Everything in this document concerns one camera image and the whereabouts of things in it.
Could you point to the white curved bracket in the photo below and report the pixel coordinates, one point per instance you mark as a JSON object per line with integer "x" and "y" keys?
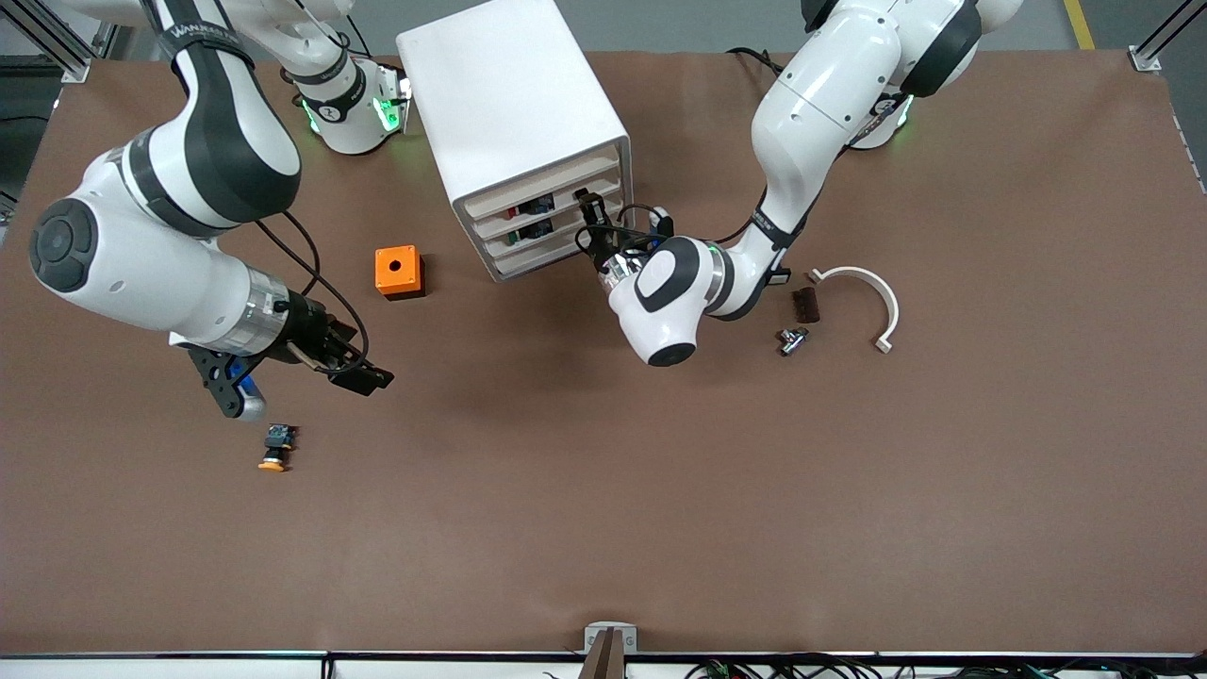
{"x": 883, "y": 289}

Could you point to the white table edge strip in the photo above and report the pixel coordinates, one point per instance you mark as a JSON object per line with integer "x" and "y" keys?
{"x": 189, "y": 665}

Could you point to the red mushroom push button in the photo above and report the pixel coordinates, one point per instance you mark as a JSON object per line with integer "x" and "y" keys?
{"x": 533, "y": 207}

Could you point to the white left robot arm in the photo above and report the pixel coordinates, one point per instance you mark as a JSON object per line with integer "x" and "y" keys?
{"x": 820, "y": 94}

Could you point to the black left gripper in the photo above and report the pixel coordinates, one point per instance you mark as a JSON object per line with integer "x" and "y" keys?
{"x": 599, "y": 245}

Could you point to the dark brown small block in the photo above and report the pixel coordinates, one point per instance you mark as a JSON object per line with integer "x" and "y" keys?
{"x": 806, "y": 306}

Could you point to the orange button enclosure box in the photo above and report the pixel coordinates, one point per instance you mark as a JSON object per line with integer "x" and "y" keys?
{"x": 396, "y": 273}

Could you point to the white drawer cabinet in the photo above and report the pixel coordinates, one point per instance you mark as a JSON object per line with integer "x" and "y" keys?
{"x": 500, "y": 85}

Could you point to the aluminium frame profile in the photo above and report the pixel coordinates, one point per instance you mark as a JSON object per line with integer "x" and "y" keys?
{"x": 1165, "y": 38}
{"x": 57, "y": 42}

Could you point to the green push button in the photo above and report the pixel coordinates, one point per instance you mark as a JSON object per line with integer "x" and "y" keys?
{"x": 533, "y": 231}

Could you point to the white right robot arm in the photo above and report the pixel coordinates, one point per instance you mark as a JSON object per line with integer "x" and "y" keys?
{"x": 207, "y": 141}

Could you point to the small metal fitting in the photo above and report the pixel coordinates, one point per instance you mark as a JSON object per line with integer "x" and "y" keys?
{"x": 792, "y": 339}

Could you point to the grey bracket with brown post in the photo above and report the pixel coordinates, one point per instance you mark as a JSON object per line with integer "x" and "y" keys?
{"x": 608, "y": 651}

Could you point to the orange mushroom push button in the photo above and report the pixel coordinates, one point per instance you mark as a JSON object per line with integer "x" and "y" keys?
{"x": 276, "y": 443}

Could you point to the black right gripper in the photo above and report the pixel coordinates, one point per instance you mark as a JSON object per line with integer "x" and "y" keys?
{"x": 308, "y": 330}

